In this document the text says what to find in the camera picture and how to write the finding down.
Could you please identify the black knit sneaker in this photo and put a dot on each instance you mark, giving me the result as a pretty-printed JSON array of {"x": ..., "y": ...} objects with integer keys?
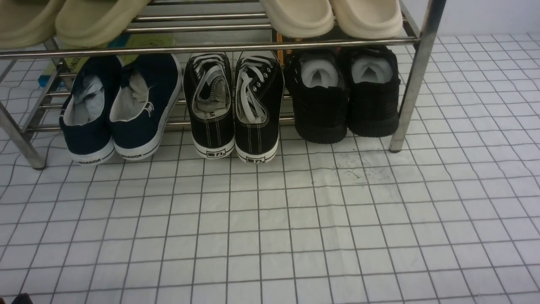
[
  {"x": 319, "y": 95},
  {"x": 372, "y": 78}
]

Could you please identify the navy canvas shoe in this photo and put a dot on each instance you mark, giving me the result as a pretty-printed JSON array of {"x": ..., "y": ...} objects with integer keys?
[
  {"x": 84, "y": 115},
  {"x": 149, "y": 89}
]

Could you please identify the navy canvas shoe far left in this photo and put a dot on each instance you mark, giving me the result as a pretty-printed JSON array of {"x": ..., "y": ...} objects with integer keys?
[{"x": 84, "y": 115}]

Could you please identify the silver metal shoe rack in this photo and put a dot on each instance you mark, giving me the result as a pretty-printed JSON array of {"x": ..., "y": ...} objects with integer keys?
[{"x": 422, "y": 39}]

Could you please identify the black laced sneaker right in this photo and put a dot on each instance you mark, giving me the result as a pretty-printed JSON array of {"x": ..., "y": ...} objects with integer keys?
[{"x": 259, "y": 92}]

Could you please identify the black laced sneaker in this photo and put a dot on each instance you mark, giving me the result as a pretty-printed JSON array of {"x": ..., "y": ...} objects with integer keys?
[
  {"x": 259, "y": 92},
  {"x": 207, "y": 89}
]

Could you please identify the black laced sneaker left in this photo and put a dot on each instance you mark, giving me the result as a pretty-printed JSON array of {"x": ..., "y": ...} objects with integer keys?
[{"x": 207, "y": 89}]

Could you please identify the cream slipper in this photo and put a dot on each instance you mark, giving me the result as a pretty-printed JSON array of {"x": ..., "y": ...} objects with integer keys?
[
  {"x": 299, "y": 18},
  {"x": 368, "y": 19}
]

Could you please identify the cream slipper far right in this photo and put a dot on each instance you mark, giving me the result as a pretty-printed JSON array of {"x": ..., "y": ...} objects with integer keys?
[{"x": 368, "y": 19}]

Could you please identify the beige slipper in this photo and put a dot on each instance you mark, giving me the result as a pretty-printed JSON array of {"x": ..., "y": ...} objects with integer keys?
[
  {"x": 27, "y": 23},
  {"x": 90, "y": 23}
]

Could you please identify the beige slipper far left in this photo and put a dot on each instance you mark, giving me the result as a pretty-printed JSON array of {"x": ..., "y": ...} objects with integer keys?
[{"x": 27, "y": 23}]

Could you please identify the dark object bottom left corner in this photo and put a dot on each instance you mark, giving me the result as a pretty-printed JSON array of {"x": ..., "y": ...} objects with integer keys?
[{"x": 22, "y": 298}]

